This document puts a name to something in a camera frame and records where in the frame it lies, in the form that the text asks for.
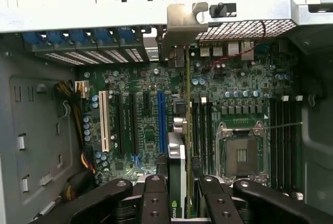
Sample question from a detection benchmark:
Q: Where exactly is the metal socket cover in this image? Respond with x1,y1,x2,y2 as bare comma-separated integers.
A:
221,173,271,187

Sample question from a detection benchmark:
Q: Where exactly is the CPU socket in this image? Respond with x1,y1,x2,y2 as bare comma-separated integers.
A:
215,121,271,180

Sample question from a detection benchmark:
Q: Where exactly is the blue expansion slot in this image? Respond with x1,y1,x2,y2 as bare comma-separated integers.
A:
157,91,168,156

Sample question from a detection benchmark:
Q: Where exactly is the long black expansion slot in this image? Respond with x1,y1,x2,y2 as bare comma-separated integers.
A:
116,93,126,157
129,93,139,154

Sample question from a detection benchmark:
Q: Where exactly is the white expansion slot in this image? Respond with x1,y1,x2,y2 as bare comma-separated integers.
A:
98,90,110,153

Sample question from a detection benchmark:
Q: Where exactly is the short black expansion slot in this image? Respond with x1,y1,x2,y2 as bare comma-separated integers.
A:
142,93,151,112

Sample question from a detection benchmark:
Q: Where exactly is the thin metal locking lever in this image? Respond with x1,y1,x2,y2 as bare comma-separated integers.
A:
260,121,304,131

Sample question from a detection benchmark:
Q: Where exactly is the green motherboard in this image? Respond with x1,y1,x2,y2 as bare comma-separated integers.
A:
74,39,305,199

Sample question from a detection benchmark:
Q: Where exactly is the white power connector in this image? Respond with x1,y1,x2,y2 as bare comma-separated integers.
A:
74,80,89,99

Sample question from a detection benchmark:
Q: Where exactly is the black open PC case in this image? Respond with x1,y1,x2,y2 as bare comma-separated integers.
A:
0,0,333,224

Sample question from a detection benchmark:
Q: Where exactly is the silver USB port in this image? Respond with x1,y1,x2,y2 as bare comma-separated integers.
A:
212,44,224,57
199,44,211,57

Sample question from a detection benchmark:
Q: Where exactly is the silver network port block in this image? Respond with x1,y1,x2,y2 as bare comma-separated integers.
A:
227,42,240,58
240,41,255,61

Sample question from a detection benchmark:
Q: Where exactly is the blue slot clip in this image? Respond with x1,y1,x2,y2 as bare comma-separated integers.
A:
93,29,112,47
46,31,65,49
117,28,138,45
22,33,40,50
69,30,89,48

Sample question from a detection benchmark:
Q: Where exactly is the braided black yellow power cable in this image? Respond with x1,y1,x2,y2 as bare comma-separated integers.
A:
53,80,105,204

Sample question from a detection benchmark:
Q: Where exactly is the red black twisted wire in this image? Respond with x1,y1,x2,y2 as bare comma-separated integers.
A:
197,20,266,68

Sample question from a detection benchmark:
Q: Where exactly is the black chassis switch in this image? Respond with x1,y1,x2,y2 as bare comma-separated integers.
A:
209,2,238,18

